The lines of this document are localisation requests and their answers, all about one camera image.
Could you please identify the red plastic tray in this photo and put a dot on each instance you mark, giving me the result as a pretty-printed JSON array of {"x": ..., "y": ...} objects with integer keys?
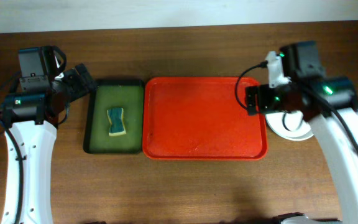
[{"x": 198, "y": 118}]

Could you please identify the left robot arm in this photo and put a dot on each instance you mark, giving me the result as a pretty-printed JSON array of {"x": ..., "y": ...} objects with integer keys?
[{"x": 30, "y": 122}]

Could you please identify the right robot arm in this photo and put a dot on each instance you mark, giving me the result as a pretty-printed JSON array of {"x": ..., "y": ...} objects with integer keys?
[{"x": 326, "y": 109}]

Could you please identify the dark green tray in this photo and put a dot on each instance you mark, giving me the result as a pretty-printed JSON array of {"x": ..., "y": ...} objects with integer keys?
[{"x": 126, "y": 94}]

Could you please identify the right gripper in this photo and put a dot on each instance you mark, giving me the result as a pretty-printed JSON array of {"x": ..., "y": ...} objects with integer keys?
[{"x": 251, "y": 102}]

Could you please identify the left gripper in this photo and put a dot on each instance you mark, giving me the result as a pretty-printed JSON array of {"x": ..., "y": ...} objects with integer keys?
[{"x": 81, "y": 78}]

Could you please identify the white plate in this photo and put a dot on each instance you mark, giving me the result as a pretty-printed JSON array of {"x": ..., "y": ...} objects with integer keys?
[{"x": 290, "y": 126}]

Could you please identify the yellow green sponge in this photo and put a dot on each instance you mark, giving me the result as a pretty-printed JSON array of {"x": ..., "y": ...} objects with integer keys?
[{"x": 116, "y": 120}]

